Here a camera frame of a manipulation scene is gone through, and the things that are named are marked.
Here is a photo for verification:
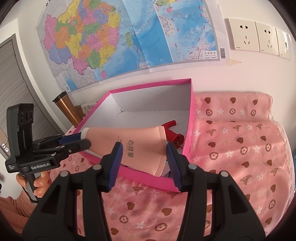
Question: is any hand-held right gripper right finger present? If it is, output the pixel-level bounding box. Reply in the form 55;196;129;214
166;142;266;241

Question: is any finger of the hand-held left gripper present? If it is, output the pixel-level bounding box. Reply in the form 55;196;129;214
37;138;91;161
32;132;82;151

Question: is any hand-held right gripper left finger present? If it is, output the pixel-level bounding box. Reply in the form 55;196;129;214
22;142;123;241

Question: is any pink cardboard box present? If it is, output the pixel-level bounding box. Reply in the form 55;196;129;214
73;78;197;193

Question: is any peach cream tube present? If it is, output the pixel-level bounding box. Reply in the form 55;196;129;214
81;126;167;176

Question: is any red spray trigger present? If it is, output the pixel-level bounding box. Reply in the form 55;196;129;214
161;120;185;149

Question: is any person's left forearm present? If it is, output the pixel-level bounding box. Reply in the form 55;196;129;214
0;189;36;217

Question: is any person's left hand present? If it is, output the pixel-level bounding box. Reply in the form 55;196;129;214
16;170;53;199

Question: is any copper travel tumbler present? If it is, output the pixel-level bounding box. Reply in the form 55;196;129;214
52;91;82;128

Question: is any cream star print cloth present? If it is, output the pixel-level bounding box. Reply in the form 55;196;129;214
76;102;99;115

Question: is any pink printed blanket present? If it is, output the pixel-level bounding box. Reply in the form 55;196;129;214
50;91;295;241

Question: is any grey door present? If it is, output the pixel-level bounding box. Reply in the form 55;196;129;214
0;34;41;149

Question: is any colourful wall map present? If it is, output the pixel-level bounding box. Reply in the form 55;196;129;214
36;0;226;93

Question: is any white wall socket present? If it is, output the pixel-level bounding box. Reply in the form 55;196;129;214
228;18;259;52
254;21;279;56

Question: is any white wall port plate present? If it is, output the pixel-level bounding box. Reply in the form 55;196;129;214
276;29;291;60

